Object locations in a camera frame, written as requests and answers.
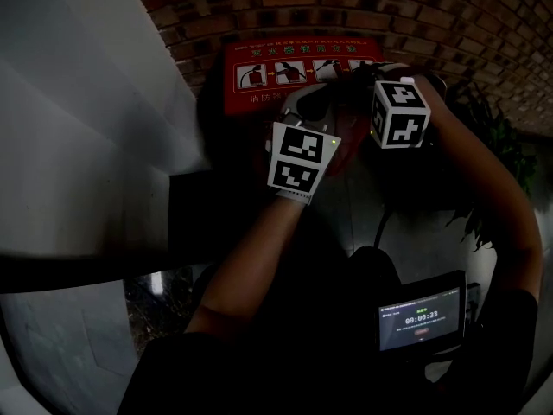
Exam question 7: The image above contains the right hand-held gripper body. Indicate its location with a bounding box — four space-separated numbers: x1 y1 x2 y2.
349 61 433 150

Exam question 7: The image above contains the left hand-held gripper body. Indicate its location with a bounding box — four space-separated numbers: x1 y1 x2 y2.
266 110 342 195

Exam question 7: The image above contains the red fire extinguisher box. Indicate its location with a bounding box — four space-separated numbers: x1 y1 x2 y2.
223 37 385 176

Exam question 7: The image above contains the person's left forearm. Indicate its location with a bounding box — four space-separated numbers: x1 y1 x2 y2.
185 196 303 335

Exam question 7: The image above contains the person's right forearm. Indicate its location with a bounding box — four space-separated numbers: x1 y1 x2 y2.
410 78 543 302

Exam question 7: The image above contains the green potted plant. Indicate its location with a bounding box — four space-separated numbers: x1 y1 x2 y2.
447 84 539 250

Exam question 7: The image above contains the black plinth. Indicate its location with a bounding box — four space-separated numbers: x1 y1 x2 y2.
168 169 217 254

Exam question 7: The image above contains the black phone with lit screen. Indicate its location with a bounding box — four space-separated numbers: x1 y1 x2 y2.
375 285 463 354

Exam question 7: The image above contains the person's black clothing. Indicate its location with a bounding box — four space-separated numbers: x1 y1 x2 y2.
118 248 539 415

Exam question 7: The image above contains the white perforated wrist strap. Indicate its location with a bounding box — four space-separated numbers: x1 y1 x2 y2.
276 188 313 207

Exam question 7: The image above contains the black cable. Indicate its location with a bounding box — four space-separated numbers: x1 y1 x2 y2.
373 207 392 250

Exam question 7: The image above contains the black wall trim strip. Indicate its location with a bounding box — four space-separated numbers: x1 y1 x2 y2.
0 248 204 296

